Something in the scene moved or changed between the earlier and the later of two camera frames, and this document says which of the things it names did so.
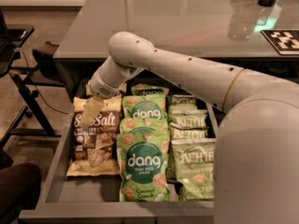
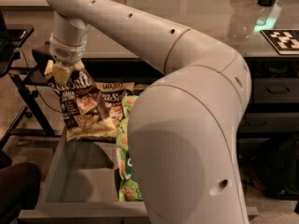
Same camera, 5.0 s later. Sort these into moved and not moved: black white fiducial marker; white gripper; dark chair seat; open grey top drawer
Moved: white gripper
Not moved: black white fiducial marker; open grey top drawer; dark chair seat
